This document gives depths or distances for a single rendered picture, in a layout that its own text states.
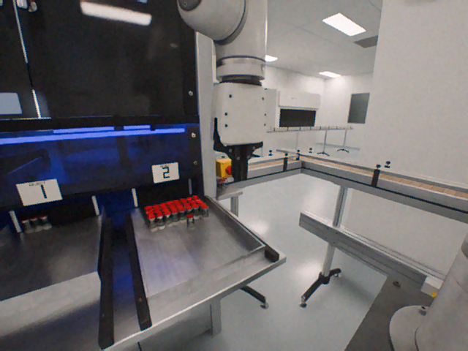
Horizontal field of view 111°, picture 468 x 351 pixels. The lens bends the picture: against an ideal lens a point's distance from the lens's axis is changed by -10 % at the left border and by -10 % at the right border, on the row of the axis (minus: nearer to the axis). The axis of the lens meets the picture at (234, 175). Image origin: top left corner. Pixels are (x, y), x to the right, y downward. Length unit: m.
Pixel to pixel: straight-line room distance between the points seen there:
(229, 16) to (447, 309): 0.47
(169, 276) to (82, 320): 0.16
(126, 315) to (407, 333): 0.47
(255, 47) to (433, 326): 0.48
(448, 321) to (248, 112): 0.40
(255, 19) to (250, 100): 0.11
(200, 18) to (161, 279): 0.45
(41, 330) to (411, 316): 0.63
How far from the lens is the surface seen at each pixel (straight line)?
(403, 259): 1.25
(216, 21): 0.29
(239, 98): 0.32
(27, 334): 0.49
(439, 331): 0.41
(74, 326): 0.45
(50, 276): 0.58
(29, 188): 0.69
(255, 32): 0.33
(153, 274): 0.47
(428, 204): 1.07
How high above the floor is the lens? 1.20
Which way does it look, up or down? 18 degrees down
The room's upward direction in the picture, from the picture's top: straight up
